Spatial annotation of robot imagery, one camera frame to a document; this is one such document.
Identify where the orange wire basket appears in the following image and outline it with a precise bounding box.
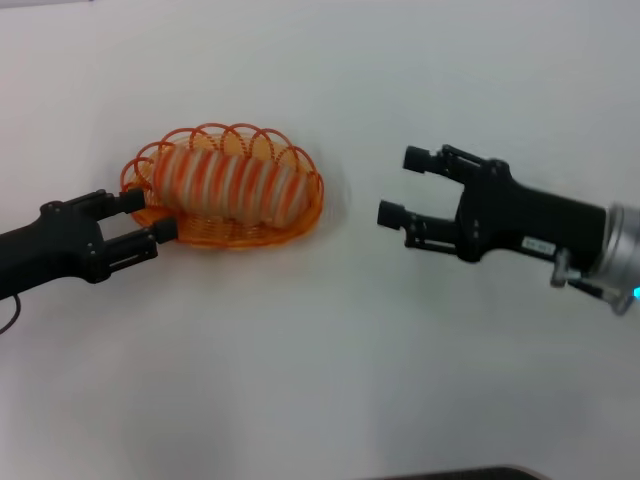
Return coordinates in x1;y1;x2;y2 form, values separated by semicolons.
119;120;326;250

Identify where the right gripper cable with connectors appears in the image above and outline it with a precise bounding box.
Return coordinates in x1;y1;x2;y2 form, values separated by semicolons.
549;246;637;317

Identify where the dark robot torso edge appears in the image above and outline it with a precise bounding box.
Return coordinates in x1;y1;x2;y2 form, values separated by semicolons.
355;464;545;480

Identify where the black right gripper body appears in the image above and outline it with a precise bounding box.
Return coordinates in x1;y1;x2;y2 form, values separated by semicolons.
455;158;614;265

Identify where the orange striped bread loaf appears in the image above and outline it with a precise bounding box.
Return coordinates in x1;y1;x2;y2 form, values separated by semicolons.
151;144;311;227

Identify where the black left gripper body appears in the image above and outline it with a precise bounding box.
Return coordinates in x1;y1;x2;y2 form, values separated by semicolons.
0;191;110;302

